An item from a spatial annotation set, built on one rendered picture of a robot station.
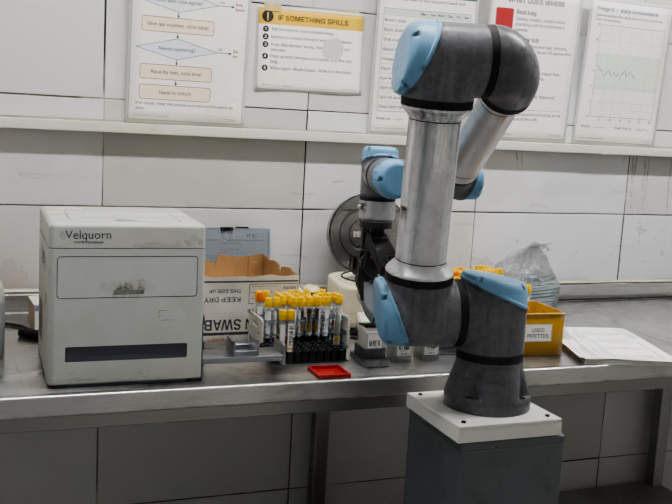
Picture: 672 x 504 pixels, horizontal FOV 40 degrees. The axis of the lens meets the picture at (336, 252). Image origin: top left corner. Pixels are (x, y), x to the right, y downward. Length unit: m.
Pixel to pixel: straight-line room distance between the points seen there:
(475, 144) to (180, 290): 0.60
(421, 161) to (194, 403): 0.63
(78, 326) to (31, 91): 0.76
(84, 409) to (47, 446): 0.75
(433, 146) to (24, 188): 1.16
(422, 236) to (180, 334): 0.52
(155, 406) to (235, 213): 0.80
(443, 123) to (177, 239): 0.55
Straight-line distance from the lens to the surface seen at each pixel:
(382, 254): 1.86
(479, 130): 1.64
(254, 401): 1.78
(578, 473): 3.10
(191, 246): 1.73
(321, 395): 1.83
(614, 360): 2.15
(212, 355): 1.82
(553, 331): 2.15
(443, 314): 1.54
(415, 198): 1.49
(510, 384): 1.60
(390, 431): 2.71
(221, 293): 2.07
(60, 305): 1.71
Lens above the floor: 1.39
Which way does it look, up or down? 9 degrees down
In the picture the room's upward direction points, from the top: 3 degrees clockwise
